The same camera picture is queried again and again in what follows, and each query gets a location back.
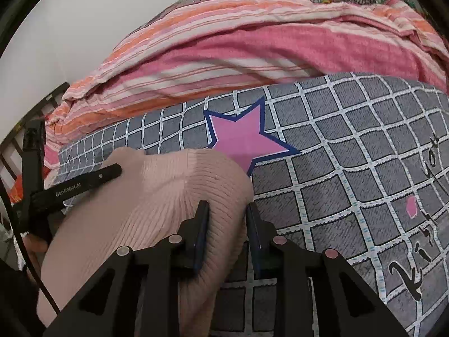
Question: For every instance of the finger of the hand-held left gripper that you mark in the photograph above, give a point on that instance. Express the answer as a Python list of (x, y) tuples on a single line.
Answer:
[(105, 174)]

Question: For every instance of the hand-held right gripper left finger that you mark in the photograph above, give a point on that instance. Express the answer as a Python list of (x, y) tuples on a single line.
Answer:
[(200, 249)]

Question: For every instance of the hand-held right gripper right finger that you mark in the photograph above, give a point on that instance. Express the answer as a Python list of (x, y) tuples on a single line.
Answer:
[(254, 249)]

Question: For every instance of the pink knit sweater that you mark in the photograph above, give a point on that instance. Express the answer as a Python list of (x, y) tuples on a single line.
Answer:
[(158, 189)]

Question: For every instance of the person's left hand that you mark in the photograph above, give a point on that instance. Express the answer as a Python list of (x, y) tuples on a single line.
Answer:
[(35, 245)]

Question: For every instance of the red orange cloth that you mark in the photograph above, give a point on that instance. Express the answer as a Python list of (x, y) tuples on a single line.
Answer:
[(19, 193)]

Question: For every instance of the dark bed headboard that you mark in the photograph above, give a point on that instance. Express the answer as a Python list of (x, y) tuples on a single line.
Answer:
[(52, 94)]

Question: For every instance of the grey checked star bedsheet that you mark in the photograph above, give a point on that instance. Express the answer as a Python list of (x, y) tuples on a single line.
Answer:
[(350, 147)]

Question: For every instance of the pink orange striped quilt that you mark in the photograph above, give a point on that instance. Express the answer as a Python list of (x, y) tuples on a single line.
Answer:
[(245, 52)]

